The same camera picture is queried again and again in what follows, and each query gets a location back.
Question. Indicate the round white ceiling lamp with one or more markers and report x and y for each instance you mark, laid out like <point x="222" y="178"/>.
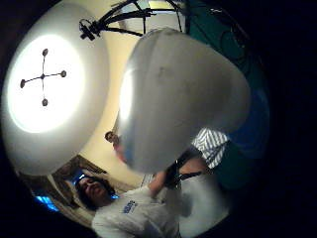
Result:
<point x="85" y="139"/>

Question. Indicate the the person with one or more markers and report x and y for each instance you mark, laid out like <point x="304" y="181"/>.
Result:
<point x="132" y="211"/>

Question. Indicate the black cross-shaped ceiling fixture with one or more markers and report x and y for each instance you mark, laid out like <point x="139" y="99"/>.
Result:
<point x="42" y="76"/>

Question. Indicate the black camera on arm stand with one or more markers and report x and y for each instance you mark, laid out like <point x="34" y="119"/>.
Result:
<point x="87" y="30"/>

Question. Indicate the teal and blue curtain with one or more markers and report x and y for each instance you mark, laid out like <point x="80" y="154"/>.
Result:
<point x="254" y="132"/>

